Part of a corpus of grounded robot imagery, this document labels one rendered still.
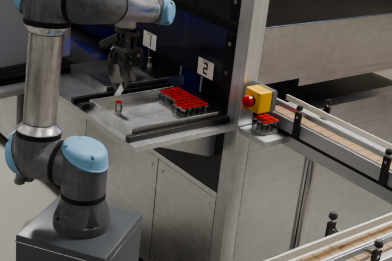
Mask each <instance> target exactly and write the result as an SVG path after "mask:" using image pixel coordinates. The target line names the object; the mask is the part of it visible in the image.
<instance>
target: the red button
mask: <svg viewBox="0 0 392 261"><path fill-rule="evenodd" d="M242 103H243V105H244V106H245V107H247V108H248V107H252V106H253V104H254V99H253V97H252V96H251V95H245V96H244V97H243V98H242Z"/></svg>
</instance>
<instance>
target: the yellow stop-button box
mask: <svg viewBox="0 0 392 261"><path fill-rule="evenodd" d="M246 95H251V96H252V97H253V99H254V104H253V106H252V107H248V108H247V107H245V108H247V109H249V110H251V111H253V112H255V113H256V114H262V113H265V112H271V111H274V108H275V100H276V96H277V91H276V90H274V89H272V88H270V87H268V86H266V85H264V84H257V85H253V86H247V87H246Z"/></svg>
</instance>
